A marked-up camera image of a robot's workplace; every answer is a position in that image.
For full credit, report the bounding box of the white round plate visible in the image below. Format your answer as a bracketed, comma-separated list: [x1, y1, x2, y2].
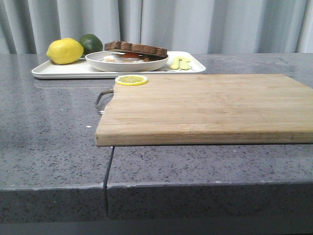
[85, 51, 169, 72]

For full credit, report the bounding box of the white rectangular bear tray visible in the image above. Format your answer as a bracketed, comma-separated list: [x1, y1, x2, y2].
[32, 51, 206, 79]

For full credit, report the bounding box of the lemon slice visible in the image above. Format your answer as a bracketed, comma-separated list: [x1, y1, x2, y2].
[115, 74, 149, 86]

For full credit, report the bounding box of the yellow plastic fork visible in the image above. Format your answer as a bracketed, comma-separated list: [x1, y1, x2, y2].
[170, 56, 181, 70]

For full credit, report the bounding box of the wooden cutting board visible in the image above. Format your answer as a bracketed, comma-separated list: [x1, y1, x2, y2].
[95, 74, 313, 146]

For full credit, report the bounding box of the fried egg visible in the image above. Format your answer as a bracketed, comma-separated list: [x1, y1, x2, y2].
[102, 52, 149, 63]

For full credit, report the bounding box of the green lime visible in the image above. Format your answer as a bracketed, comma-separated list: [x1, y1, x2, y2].
[79, 34, 103, 55]

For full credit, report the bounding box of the yellow lemon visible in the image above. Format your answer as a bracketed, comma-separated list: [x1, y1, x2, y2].
[46, 38, 84, 65]

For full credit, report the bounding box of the grey pleated curtain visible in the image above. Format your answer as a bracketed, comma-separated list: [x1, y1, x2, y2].
[0, 0, 313, 54]

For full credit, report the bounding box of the metal cutting board handle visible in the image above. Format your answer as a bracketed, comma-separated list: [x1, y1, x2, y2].
[95, 88, 114, 114]

